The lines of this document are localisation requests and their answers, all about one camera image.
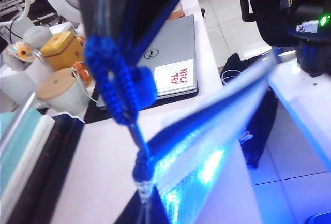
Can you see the white storage box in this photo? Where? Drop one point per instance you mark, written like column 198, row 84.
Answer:
column 26, row 79

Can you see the grey ball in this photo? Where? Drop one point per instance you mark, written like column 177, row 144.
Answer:
column 37, row 36

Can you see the transparent mesh file bag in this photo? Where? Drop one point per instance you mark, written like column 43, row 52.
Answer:
column 207, row 156

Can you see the teal book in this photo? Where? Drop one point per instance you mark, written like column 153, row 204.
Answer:
column 15, row 136

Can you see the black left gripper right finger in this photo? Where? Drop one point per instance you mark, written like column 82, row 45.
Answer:
column 156, row 212

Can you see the white robot mount platform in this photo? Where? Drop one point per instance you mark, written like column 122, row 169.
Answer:
column 305, row 99

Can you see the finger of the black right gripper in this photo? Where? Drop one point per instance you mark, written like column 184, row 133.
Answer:
column 139, row 6
column 86, row 1

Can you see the round toy with orange centre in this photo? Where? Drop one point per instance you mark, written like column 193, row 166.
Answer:
column 20, row 52

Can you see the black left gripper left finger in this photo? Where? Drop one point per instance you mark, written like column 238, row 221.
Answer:
column 133, row 212

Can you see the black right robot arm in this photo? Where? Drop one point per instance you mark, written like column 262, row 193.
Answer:
column 284, row 6

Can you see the small orange figure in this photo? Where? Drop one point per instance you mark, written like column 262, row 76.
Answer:
column 81, row 70

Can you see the yellow box toy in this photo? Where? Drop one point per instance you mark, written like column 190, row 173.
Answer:
column 59, row 48

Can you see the black backpack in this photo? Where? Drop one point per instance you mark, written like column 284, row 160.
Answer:
column 261, row 120

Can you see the black desk mat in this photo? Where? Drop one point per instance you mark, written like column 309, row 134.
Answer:
column 181, row 102

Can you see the silver Dell laptop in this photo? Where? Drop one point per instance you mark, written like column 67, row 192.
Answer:
column 175, row 43

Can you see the white jar with wooden lid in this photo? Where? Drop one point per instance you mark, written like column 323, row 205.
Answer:
column 64, row 94

